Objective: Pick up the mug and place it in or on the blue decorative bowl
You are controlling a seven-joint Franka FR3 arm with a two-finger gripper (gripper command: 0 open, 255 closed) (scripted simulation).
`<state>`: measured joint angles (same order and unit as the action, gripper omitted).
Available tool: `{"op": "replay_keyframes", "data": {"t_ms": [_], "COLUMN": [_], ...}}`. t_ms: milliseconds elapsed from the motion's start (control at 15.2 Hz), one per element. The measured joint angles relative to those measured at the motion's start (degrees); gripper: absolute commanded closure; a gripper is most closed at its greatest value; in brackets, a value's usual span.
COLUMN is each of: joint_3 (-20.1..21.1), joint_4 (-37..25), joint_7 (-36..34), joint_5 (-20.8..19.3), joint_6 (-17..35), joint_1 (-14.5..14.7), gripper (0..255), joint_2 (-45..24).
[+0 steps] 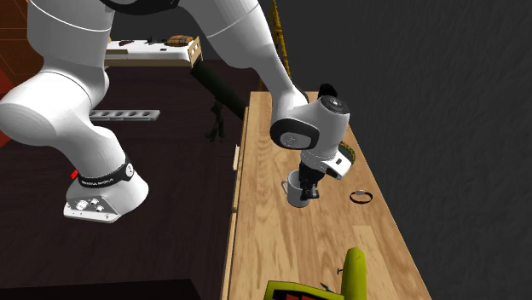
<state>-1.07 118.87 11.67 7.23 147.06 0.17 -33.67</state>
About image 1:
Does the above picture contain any white mug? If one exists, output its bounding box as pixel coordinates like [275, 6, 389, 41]
[280, 169, 321, 209]

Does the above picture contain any green rimmed bowl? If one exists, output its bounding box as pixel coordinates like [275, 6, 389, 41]
[337, 141, 357, 165]

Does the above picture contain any yellow-green toy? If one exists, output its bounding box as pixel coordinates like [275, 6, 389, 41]
[263, 246, 368, 300]

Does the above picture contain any black telescope on tripod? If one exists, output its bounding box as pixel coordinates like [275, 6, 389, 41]
[189, 61, 251, 143]

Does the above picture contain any grey tray with holes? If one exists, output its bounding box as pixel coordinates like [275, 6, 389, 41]
[89, 109, 161, 123]

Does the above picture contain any black ring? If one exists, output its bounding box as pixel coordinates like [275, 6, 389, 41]
[349, 189, 373, 205]

